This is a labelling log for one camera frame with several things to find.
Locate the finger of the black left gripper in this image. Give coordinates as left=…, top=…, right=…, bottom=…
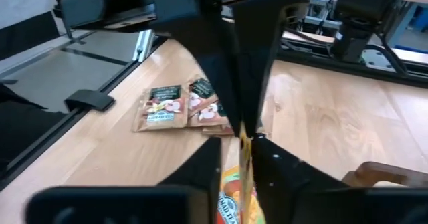
left=153, top=0, right=242, bottom=137
left=233, top=0, right=310, bottom=136

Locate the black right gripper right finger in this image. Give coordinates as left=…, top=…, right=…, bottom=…
left=251, top=133, right=428, bottom=224

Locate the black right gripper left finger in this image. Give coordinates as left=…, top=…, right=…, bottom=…
left=25, top=136, right=222, bottom=224

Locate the wooden three-slot tea box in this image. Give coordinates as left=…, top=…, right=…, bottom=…
left=340, top=161, right=428, bottom=189

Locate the black frame clamp bracket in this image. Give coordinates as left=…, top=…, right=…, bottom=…
left=63, top=88, right=116, bottom=112

